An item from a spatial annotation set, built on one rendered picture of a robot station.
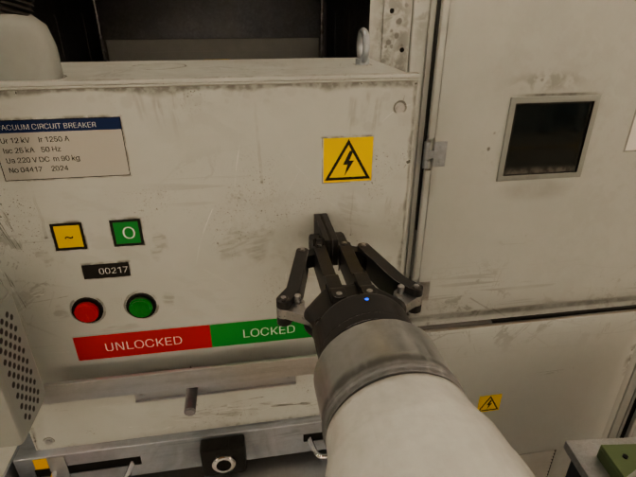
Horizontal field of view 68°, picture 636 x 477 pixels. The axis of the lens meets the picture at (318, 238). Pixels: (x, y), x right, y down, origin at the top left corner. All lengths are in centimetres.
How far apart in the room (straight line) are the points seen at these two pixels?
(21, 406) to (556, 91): 94
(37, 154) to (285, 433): 48
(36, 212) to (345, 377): 39
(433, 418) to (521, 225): 84
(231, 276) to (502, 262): 67
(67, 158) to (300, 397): 42
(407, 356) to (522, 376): 105
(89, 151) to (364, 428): 39
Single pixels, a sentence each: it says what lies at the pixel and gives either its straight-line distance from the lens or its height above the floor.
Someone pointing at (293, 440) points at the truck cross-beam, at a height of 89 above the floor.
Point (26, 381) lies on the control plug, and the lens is 60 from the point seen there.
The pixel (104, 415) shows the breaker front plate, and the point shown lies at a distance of 72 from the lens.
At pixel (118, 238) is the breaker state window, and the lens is 56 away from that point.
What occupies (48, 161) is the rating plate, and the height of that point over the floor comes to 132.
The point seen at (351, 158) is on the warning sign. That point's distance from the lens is 53.
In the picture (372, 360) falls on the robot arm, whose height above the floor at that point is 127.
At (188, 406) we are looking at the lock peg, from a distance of 62.
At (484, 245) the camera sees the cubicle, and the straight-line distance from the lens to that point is 104.
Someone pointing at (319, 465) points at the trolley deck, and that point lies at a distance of 77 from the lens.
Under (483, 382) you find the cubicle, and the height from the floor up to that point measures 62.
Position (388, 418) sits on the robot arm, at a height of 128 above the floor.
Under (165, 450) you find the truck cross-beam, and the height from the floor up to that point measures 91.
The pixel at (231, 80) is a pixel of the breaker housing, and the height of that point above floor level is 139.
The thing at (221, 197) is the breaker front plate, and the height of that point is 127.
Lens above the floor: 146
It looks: 26 degrees down
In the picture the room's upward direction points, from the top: straight up
